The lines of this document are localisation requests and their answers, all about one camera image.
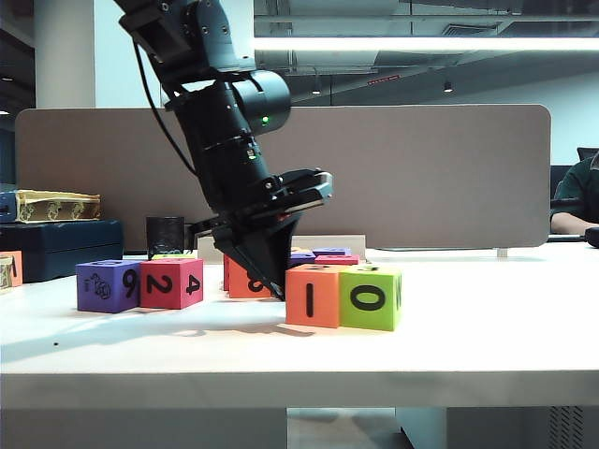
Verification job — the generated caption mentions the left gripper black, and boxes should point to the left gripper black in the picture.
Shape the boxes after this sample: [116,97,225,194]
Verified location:
[186,176,325,302]

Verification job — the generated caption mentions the orange foam block printed X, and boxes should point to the orange foam block printed X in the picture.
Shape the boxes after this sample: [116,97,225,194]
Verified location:
[223,253,287,299]

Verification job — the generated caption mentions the orange foam block printed I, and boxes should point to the orange foam block printed I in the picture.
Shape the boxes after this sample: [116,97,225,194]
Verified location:
[285,264,342,329]

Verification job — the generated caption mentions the red foam block printed 4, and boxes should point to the red foam block printed 4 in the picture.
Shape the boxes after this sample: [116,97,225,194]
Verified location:
[139,257,205,311]

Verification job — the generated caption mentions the green foam block printed W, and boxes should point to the green foam block printed W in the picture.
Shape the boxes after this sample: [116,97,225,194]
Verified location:
[338,265,404,333]

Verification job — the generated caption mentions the purple block with animal picture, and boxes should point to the purple block with animal picture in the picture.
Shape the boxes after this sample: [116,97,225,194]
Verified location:
[75,259,142,314]

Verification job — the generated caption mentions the bare forearm of person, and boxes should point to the bare forearm of person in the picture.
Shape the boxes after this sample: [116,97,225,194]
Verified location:
[551,212,599,236]

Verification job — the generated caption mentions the red foam block printed R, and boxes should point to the red foam block printed R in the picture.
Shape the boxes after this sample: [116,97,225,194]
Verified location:
[314,254,361,268]

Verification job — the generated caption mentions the black mug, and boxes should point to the black mug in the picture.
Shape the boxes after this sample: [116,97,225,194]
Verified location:
[145,216,197,261]

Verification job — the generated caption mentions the brown-grey desk divider panel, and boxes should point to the brown-grey desk divider panel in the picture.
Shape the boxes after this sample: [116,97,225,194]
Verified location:
[15,103,553,252]

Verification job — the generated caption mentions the dark blue hard case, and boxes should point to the dark blue hard case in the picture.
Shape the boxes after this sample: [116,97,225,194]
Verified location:
[0,219,125,285]

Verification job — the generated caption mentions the yellow patterned flat box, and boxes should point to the yellow patterned flat box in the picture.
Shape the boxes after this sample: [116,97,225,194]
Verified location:
[15,189,103,225]

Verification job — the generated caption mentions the plain grey under-desk panel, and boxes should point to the plain grey under-desk panel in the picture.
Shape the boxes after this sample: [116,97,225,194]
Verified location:
[0,409,288,449]

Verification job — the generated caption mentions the white under-desk leg panel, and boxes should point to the white under-desk leg panel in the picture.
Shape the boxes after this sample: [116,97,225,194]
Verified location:
[395,406,449,449]

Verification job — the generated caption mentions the orange foam block printed 1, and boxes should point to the orange foam block printed 1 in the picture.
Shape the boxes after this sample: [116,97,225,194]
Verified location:
[0,251,24,288]

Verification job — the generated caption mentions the long white ceiling light strip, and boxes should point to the long white ceiling light strip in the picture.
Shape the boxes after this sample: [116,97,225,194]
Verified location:
[252,36,599,51]

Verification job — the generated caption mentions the tan picture block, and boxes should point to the tan picture block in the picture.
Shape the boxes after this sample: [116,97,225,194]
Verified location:
[0,256,15,297]

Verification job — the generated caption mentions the blue box with white print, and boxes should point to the blue box with white print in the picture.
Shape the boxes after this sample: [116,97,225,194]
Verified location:
[0,183,21,225]

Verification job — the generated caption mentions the white round building column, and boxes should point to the white round building column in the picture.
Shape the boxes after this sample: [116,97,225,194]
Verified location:
[35,0,97,111]

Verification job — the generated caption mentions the grey under-desk panel with vent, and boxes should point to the grey under-desk panel with vent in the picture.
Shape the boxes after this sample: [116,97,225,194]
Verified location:
[446,406,599,449]

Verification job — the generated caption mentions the person in dark green shirt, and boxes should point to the person in dark green shirt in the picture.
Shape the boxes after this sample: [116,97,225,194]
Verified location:
[550,153,599,224]

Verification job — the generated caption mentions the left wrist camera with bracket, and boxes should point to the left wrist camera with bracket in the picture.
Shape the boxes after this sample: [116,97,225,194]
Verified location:
[273,167,335,203]

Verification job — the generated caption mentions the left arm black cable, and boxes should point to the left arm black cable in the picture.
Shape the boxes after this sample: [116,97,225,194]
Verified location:
[132,39,200,177]

